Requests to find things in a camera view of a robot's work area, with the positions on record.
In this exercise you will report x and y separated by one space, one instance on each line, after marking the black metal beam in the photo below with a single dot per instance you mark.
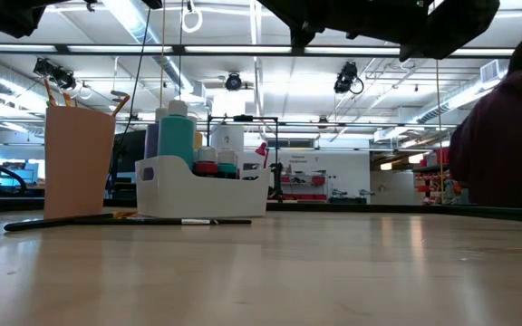
107 48

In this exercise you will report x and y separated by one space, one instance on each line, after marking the person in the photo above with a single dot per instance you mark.
505 136

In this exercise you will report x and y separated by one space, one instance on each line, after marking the silver ventilation duct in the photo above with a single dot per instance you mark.
469 93

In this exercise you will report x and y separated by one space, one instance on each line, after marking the black monitor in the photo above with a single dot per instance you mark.
127 149

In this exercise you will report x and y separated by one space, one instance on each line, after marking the round black camera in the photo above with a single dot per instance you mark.
233 82

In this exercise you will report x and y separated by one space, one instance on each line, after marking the black paintbrush silver ferrule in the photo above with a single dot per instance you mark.
161 222

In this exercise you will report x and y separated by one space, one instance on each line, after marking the white partition board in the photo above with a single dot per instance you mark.
347 172

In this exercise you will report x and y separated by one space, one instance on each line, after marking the small turquoise paint bottle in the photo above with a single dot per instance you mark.
228 168

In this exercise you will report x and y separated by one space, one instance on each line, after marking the white plastic caddy bin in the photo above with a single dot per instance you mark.
197 194

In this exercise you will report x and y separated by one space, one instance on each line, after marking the computer monitor blue screen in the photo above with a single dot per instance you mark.
21 174

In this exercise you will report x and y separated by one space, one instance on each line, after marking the small red paint bottle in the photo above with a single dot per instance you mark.
205 168

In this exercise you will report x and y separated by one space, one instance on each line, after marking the small black robot arm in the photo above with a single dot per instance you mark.
277 181

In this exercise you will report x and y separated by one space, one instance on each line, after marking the orange plastic cup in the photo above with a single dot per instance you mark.
79 163

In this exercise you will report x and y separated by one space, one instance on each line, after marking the black metal stand frame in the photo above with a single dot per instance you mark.
243 118

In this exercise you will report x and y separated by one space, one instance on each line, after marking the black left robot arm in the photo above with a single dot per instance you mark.
7 16

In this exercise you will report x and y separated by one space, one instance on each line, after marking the black paintbrush orange ferrule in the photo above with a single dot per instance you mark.
57 223

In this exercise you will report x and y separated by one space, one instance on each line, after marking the red storage bin shelf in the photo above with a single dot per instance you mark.
431 181

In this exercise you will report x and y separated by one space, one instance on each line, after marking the large yellow paint bottle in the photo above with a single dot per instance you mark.
198 140

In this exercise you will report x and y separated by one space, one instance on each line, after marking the large teal paint bottle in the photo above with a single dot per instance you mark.
177 140

